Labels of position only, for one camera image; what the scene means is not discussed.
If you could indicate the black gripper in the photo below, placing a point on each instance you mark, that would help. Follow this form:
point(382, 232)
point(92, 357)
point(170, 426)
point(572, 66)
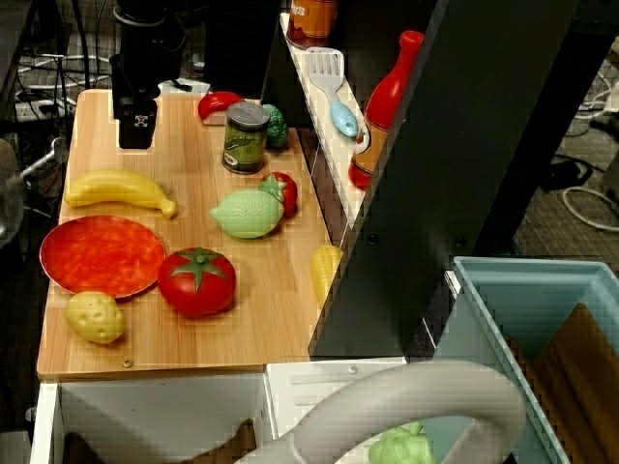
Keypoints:
point(140, 94)

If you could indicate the yellow toy banana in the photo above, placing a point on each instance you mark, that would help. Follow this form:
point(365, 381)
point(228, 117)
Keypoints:
point(116, 186)

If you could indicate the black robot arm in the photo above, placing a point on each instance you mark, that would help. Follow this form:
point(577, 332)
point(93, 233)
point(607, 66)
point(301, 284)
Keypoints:
point(145, 43)

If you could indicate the red round plate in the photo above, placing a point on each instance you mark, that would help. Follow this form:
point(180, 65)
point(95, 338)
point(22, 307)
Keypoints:
point(101, 256)

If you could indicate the red toy food piece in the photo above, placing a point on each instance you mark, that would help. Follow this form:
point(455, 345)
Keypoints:
point(215, 104)

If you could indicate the grey metal clamp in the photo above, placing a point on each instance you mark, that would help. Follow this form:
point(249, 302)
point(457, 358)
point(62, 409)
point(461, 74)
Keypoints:
point(46, 157)

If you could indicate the white power strip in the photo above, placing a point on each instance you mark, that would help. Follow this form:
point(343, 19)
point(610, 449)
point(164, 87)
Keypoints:
point(36, 110)

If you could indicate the green labelled toy can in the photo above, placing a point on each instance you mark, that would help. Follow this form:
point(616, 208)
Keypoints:
point(244, 140)

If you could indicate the green toy broccoli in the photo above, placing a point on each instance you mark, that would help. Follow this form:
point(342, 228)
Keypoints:
point(277, 125)

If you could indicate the green toy lemon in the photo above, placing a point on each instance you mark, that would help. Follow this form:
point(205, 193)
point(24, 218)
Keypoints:
point(249, 215)

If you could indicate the red toy strawberry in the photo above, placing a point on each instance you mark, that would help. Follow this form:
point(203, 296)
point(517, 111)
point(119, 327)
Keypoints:
point(288, 191)

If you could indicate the red toy tomato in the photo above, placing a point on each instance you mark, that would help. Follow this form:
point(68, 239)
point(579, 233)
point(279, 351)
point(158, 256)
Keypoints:
point(196, 285)

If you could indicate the yellow toy potato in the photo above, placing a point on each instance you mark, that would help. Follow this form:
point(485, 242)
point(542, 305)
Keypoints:
point(94, 319)

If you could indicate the white kitchen shelf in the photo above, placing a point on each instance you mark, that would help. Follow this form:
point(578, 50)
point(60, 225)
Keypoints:
point(338, 159)

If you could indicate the orange beans toy can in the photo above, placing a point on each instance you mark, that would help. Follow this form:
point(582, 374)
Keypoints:
point(312, 19)

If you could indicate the yellow toy corn cob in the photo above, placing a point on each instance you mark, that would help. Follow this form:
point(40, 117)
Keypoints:
point(324, 270)

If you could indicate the red toy ketchup bottle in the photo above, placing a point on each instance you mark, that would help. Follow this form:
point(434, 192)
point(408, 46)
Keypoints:
point(384, 111)

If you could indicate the dark grey kitchen pillar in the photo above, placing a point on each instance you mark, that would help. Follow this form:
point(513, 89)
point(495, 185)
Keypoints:
point(435, 169)

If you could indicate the grey toy faucet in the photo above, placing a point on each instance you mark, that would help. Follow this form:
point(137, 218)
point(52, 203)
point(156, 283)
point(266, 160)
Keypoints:
point(411, 396)

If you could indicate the light blue plastic bin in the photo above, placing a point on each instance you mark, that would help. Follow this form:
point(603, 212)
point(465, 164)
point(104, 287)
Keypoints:
point(517, 285)

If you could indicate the green toy grapes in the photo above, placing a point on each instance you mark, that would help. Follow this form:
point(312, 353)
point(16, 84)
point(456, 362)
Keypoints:
point(399, 447)

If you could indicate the brown item in bin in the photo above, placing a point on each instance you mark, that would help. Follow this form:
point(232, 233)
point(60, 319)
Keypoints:
point(575, 377)

